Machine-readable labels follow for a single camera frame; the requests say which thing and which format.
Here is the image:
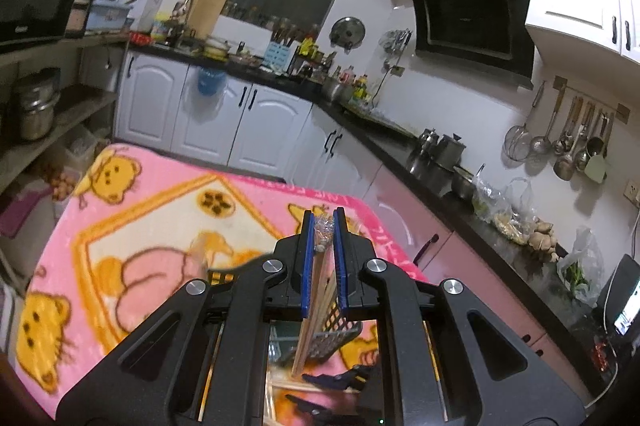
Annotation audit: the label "dark grey utensil caddy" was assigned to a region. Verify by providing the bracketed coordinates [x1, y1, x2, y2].
[207, 266, 365, 363]

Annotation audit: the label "hanging steel ladle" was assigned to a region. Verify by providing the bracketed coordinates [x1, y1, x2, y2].
[529, 88, 569, 158]

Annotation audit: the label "white lower cabinets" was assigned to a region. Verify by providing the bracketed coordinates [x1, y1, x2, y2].
[115, 49, 451, 241]

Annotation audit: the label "light blue knife block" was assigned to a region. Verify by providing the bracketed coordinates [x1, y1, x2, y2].
[262, 42, 293, 73]

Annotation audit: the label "hanging wire strainer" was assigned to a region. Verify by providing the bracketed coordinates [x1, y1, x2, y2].
[502, 80, 547, 163]

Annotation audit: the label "wooden chopstick pair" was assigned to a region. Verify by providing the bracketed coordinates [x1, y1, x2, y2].
[291, 214, 334, 380]

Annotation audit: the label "stainless steel stacked pots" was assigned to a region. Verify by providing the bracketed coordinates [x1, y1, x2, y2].
[13, 68, 61, 141]

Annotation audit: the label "blue plastic bag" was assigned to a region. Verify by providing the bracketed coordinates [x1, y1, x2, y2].
[198, 68, 227, 98]

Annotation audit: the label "wooden cutting board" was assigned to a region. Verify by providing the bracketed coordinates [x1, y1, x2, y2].
[186, 0, 227, 39]

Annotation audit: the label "pink cartoon bear blanket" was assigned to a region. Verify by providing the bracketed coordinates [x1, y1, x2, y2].
[15, 146, 420, 414]

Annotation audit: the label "black range hood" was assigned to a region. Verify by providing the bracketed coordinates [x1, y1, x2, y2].
[412, 0, 535, 89]

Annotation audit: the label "hanging pot lid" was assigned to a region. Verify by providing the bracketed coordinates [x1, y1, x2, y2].
[329, 16, 366, 52]

